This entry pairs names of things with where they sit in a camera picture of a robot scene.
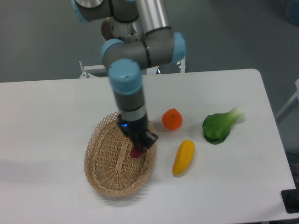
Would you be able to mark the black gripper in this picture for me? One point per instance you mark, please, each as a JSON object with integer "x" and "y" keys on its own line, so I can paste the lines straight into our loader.
{"x": 137, "y": 131}

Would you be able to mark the purple sweet potato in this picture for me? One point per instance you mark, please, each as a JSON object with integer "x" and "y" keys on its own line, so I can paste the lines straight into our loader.
{"x": 136, "y": 152}

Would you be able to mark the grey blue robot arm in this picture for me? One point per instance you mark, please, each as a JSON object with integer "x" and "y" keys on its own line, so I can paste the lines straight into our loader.
{"x": 124, "y": 62}

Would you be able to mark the woven wicker basket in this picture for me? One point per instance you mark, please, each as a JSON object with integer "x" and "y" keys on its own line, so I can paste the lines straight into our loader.
{"x": 108, "y": 165}

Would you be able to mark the orange tangerine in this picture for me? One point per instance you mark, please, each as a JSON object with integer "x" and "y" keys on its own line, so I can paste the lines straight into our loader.
{"x": 172, "y": 119}

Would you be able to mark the yellow mango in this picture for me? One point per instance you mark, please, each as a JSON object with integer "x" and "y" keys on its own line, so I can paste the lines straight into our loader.
{"x": 183, "y": 158}

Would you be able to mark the green bok choy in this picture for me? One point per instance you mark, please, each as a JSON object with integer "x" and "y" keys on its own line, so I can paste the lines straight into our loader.
{"x": 217, "y": 127}

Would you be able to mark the black device at table edge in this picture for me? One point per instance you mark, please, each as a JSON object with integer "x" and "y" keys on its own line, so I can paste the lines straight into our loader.
{"x": 291, "y": 200}

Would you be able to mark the white furniture leg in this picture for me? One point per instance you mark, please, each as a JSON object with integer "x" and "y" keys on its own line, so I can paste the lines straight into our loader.
{"x": 290, "y": 104}

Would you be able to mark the blue object in corner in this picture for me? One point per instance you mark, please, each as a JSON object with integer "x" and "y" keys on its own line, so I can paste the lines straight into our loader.
{"x": 292, "y": 11}

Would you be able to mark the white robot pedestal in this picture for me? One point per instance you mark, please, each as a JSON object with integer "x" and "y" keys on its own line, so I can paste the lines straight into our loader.
{"x": 127, "y": 32}

